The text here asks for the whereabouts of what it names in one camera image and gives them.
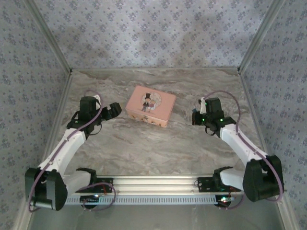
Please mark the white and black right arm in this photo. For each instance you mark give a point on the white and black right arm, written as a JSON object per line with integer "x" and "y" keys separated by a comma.
{"x": 239, "y": 143}

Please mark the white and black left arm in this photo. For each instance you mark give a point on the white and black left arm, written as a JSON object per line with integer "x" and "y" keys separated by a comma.
{"x": 62, "y": 148}

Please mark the pink tin box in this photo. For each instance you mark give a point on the pink tin box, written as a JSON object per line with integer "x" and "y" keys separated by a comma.
{"x": 153, "y": 100}

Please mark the small controller board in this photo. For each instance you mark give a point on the small controller board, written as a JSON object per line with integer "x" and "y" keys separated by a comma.
{"x": 90, "y": 198}
{"x": 224, "y": 200}

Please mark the aluminium side rail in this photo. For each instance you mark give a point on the aluminium side rail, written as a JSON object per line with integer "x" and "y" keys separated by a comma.
{"x": 58, "y": 117}
{"x": 254, "y": 115}

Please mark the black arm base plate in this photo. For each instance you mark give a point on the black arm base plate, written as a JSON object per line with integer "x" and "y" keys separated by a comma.
{"x": 204, "y": 184}
{"x": 105, "y": 182}

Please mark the long aluminium mounting rail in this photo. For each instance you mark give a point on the long aluminium mounting rail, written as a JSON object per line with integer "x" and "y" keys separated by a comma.
{"x": 153, "y": 184}

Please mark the aluminium corner post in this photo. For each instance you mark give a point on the aluminium corner post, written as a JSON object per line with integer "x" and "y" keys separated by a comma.
{"x": 48, "y": 36}
{"x": 261, "y": 36}

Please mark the aluminium frame leg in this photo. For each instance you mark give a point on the aluminium frame leg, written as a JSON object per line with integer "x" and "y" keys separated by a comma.
{"x": 24, "y": 221}
{"x": 286, "y": 215}

